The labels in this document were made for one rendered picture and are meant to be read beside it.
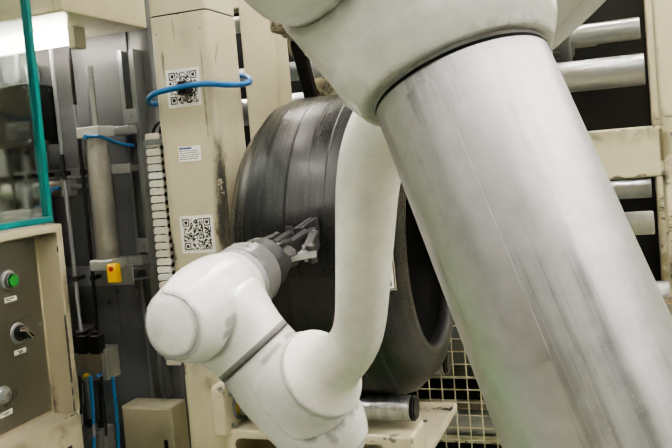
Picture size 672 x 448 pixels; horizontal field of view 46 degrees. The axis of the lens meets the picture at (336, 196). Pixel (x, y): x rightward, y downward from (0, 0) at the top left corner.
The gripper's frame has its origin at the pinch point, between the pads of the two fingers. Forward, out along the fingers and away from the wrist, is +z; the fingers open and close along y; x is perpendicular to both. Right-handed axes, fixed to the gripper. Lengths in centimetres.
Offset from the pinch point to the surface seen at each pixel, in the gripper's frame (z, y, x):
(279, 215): 4.7, 6.3, -1.9
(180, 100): 26.9, 33.9, -21.3
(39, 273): 9, 60, 8
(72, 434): 3, 55, 38
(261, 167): 9.6, 10.6, -9.3
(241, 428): 9.1, 22.4, 38.9
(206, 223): 23.4, 30.8, 3.0
